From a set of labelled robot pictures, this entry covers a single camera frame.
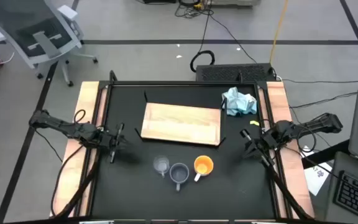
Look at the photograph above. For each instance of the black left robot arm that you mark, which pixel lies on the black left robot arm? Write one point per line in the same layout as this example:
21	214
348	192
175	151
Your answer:
61	127

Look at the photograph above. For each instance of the black keyboard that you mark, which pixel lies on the black keyboard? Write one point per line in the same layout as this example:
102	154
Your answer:
356	196

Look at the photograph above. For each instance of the white paper sheet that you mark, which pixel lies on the white paper sheet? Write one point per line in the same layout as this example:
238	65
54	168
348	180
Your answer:
319	180

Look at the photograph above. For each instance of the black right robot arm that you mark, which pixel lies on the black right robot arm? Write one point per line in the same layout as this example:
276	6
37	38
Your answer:
315	126

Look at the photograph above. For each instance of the clear plastic cup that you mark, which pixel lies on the clear plastic cup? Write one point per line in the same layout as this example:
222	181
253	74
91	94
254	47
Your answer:
161	164

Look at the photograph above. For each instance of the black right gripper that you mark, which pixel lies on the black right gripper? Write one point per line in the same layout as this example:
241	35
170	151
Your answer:
267	140

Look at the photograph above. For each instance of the black desk beam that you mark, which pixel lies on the black desk beam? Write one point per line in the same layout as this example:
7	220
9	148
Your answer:
325	154

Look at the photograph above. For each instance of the grey office chair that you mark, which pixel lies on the grey office chair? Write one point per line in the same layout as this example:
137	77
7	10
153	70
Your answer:
42	34

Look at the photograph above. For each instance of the light blue cloth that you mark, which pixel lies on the light blue cloth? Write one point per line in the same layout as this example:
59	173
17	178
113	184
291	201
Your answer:
238	102

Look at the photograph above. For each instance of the grey mug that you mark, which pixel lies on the grey mug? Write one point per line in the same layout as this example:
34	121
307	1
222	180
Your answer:
179	174

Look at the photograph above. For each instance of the grey box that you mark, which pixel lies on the grey box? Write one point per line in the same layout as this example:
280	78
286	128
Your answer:
235	2

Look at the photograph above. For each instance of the yellow ceramic mug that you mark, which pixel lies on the yellow ceramic mug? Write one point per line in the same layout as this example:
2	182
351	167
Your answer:
203	168

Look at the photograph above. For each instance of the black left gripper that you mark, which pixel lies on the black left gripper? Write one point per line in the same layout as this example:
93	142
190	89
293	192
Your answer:
113	141

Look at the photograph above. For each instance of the black perforated computer tower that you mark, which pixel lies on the black perforated computer tower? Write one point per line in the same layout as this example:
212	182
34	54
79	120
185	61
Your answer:
228	73

